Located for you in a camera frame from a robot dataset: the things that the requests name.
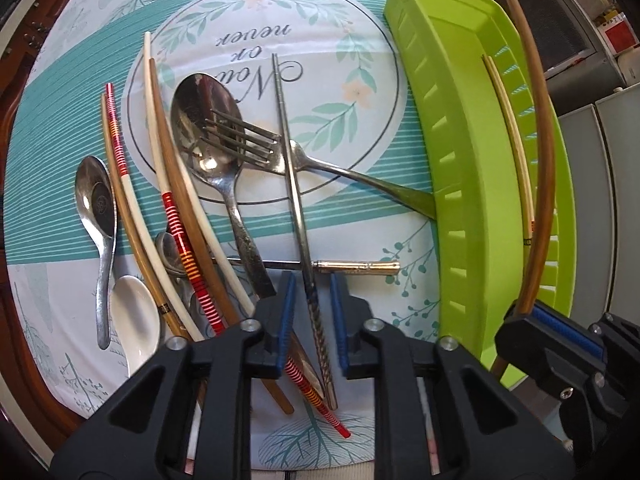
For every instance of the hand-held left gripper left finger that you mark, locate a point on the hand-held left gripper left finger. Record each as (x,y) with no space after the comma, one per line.
(286,320)

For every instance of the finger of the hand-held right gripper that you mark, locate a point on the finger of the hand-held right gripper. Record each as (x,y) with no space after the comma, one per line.
(565,330)
(622,345)

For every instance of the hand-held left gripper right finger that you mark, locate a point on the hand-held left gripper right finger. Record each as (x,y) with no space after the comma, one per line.
(339,330)

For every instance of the red striped cream chopstick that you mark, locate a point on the red striped cream chopstick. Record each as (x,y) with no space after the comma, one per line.
(180,232)
(116,130)
(212,237)

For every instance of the white ceramic spoon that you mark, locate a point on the white ceramic spoon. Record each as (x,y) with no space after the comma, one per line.
(132,320)

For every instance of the metal fork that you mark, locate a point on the metal fork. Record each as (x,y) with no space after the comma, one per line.
(350,175)

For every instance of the dark brown wooden chopstick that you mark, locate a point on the dark brown wooden chopstick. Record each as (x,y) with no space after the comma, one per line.
(175,185)
(547,160)

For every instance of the pale bamboo chopstick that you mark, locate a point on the pale bamboo chopstick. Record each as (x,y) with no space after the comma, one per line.
(510,135)

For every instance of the large metal spoon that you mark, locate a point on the large metal spoon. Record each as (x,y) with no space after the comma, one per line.
(195,105)

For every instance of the green plastic utensil tray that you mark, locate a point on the green plastic utensil tray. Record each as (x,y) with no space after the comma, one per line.
(450,85)

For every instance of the brown bamboo chopstick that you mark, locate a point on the brown bamboo chopstick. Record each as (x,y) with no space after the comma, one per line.
(175,322)

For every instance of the metal chopstick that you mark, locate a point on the metal chopstick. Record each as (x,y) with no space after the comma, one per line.
(295,195)

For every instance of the grey cabinet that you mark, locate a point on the grey cabinet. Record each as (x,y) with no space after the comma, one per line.
(590,185)

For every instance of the leaf printed tablecloth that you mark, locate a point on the leaf printed tablecloth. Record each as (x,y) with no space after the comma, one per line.
(325,35)

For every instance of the red and white box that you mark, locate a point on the red and white box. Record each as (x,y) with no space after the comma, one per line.
(620,35)

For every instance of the silver metal cabinet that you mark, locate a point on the silver metal cabinet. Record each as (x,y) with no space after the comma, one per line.
(565,20)

